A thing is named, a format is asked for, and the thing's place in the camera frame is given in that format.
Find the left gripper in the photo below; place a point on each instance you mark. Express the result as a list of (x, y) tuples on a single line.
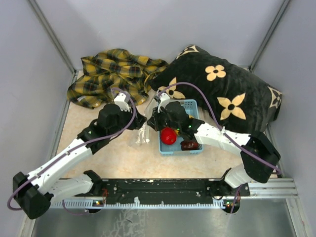
[(139, 121)]

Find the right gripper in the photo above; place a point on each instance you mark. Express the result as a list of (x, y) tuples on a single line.
[(154, 121)]

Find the clear zip top bag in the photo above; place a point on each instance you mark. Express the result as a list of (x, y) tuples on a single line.
[(142, 136)]

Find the light blue plastic basket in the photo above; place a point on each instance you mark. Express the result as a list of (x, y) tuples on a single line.
[(191, 108)]

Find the black floral pillow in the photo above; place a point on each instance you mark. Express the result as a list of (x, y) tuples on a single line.
[(241, 101)]

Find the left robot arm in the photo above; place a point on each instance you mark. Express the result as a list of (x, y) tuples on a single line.
[(39, 189)]

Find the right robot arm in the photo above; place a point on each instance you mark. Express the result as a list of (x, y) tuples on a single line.
[(259, 156)]

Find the red apple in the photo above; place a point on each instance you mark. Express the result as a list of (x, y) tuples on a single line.
[(168, 136)]

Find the orange yellow fruit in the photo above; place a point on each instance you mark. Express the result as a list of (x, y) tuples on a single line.
[(177, 131)]

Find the large dark red fruit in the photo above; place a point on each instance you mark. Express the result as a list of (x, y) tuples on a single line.
[(189, 145)]

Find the yellow plaid shirt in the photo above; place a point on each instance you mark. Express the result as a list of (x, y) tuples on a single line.
[(114, 68)]

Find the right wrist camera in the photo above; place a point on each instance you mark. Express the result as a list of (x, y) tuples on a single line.
[(162, 100)]

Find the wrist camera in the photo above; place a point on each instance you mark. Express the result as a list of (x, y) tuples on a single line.
[(162, 100), (121, 100)]

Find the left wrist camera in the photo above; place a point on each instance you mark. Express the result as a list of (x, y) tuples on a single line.
[(121, 100)]

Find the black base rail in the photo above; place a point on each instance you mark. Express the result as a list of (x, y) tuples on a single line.
[(158, 191)]

